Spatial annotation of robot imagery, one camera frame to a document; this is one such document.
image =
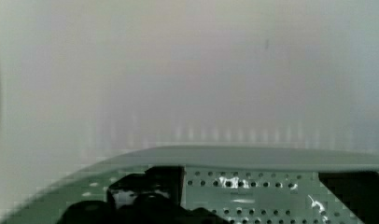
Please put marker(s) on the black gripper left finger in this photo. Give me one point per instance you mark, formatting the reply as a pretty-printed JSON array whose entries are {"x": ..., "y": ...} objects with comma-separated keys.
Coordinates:
[{"x": 152, "y": 197}]

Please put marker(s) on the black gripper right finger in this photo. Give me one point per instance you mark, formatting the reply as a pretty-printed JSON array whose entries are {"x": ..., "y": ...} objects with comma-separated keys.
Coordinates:
[{"x": 359, "y": 191}]

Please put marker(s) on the green plastic strainer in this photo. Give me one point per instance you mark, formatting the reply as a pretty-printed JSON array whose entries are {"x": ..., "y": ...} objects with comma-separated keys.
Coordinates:
[{"x": 243, "y": 185}]

